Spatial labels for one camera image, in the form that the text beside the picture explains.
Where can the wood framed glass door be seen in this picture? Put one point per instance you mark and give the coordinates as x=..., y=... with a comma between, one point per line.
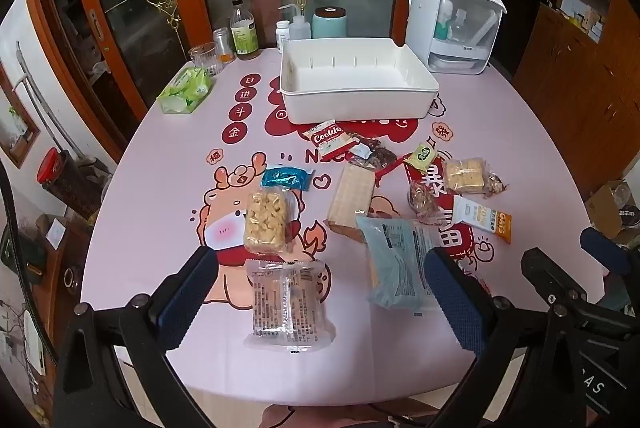
x=125, y=18

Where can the teal canister brown lid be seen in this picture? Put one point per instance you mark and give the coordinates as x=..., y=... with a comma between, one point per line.
x=330, y=26

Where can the white orange snack packet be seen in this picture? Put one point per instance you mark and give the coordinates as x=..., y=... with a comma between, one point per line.
x=482, y=220

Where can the clear squeeze wash bottle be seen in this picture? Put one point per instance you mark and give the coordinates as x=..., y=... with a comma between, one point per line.
x=300, y=28

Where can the teal bottle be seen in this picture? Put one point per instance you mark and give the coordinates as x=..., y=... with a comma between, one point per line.
x=442, y=26

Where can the clear glass cup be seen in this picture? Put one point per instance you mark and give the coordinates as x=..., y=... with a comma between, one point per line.
x=205, y=61

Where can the glass bottle green label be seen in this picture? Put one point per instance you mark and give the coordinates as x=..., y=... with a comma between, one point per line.
x=244, y=38

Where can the red cookie packet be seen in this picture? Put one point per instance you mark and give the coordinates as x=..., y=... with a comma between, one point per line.
x=325, y=138

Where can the clear mixed nut packet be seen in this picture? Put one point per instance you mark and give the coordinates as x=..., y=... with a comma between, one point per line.
x=424, y=200

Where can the cardboard box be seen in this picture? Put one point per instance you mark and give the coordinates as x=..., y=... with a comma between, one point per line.
x=605, y=213

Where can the clear printed cracker packet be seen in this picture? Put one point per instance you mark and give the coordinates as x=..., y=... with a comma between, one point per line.
x=287, y=303

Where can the wooden picture frame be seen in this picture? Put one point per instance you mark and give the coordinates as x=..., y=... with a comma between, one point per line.
x=22, y=148

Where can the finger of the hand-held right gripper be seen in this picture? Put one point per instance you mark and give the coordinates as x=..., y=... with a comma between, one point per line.
x=602, y=248
x=547, y=270

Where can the beige wafer pack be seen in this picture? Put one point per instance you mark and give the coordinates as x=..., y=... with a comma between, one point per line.
x=350, y=198

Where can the brown white snack packet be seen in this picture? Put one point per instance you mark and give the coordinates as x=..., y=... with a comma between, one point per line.
x=361, y=147

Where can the clear puffed snack pack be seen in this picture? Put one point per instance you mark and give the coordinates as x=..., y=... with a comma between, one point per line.
x=267, y=220

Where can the grey metal pole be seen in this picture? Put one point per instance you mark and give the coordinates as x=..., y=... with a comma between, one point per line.
x=47, y=108

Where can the small jar metal lid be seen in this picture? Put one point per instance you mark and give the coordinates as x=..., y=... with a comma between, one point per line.
x=223, y=46

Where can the red lidded plastic jar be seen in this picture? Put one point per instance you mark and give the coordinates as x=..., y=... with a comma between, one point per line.
x=70, y=188

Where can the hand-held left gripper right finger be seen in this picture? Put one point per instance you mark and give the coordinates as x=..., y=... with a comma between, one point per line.
x=457, y=303

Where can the wooden cabinet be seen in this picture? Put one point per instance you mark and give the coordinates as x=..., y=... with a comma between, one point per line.
x=575, y=83

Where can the white water filter pitcher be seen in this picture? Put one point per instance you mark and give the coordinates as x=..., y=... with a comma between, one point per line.
x=425, y=8

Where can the yellow cracker packet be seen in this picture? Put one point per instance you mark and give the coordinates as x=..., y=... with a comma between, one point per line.
x=465, y=175

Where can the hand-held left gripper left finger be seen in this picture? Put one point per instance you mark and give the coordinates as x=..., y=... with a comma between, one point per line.
x=187, y=298

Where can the green wet wipes pack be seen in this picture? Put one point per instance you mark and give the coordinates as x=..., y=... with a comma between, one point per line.
x=185, y=91

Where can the light blue snack packet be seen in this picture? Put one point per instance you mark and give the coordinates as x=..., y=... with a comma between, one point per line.
x=395, y=258

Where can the small green snack packet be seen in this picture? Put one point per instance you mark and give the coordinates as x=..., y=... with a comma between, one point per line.
x=421, y=157

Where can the white pill bottle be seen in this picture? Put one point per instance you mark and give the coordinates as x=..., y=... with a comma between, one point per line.
x=283, y=36

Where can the white plastic bin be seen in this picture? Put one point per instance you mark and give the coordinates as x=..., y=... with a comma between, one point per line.
x=350, y=108

